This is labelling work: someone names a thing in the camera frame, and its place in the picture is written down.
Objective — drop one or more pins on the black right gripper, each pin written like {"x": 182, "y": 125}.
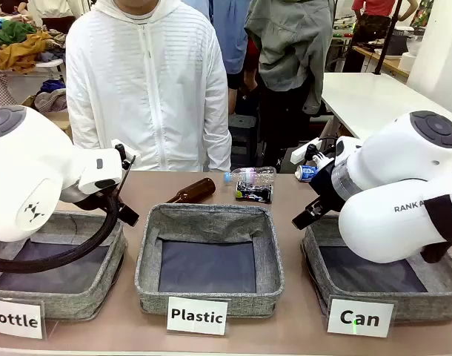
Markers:
{"x": 326, "y": 187}

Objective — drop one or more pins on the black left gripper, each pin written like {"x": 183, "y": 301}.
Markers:
{"x": 129, "y": 216}

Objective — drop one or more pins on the blue drink can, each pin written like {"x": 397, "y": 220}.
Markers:
{"x": 306, "y": 173}

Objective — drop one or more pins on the crushed black can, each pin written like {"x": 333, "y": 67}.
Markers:
{"x": 253, "y": 193}

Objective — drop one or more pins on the crushed blue-cap plastic bottle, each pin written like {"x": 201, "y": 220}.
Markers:
{"x": 253, "y": 174}

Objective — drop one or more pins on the long-neck brown glass bottle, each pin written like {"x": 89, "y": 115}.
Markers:
{"x": 196, "y": 189}

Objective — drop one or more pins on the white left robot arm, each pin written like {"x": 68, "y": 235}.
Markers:
{"x": 26, "y": 167}

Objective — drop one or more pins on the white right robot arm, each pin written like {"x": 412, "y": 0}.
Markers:
{"x": 396, "y": 148}

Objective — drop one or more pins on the grey fabric basket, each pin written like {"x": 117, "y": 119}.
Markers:
{"x": 359, "y": 293}
{"x": 81, "y": 296}
{"x": 207, "y": 222}

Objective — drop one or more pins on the white Can label card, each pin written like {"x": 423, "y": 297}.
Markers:
{"x": 359, "y": 318}

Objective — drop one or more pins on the dark grey plastic stool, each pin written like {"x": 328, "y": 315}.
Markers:
{"x": 242, "y": 137}

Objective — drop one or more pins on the cardboard box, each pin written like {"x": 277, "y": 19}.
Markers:
{"x": 61, "y": 118}

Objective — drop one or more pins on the white Plastic label card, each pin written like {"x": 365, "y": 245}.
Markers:
{"x": 197, "y": 316}

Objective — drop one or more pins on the person in white hoodie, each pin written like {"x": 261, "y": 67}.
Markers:
{"x": 144, "y": 92}

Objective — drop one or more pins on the white table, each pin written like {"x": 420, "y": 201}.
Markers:
{"x": 367, "y": 96}

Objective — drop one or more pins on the white Bottle label card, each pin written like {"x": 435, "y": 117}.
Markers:
{"x": 15, "y": 319}

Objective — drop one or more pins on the person in grey jacket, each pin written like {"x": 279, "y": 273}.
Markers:
{"x": 289, "y": 48}

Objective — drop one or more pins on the wooden table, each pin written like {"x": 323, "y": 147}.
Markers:
{"x": 391, "y": 65}

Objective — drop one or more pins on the white paper roll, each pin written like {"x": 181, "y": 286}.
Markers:
{"x": 409, "y": 62}

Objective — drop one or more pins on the black stand pole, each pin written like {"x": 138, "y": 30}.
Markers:
{"x": 387, "y": 37}

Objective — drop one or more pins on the mustard yellow cloth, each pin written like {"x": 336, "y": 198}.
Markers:
{"x": 22, "y": 55}

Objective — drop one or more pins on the person in blue shirt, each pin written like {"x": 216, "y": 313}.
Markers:
{"x": 229, "y": 37}

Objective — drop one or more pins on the person in red top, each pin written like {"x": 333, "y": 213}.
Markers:
{"x": 370, "y": 22}

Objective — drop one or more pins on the green cloth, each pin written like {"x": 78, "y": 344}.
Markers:
{"x": 13, "y": 32}

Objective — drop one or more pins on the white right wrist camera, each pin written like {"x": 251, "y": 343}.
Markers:
{"x": 300, "y": 152}

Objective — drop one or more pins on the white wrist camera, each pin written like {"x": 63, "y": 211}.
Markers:
{"x": 300, "y": 152}
{"x": 116, "y": 144}

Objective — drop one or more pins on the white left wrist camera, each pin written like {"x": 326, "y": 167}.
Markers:
{"x": 116, "y": 144}

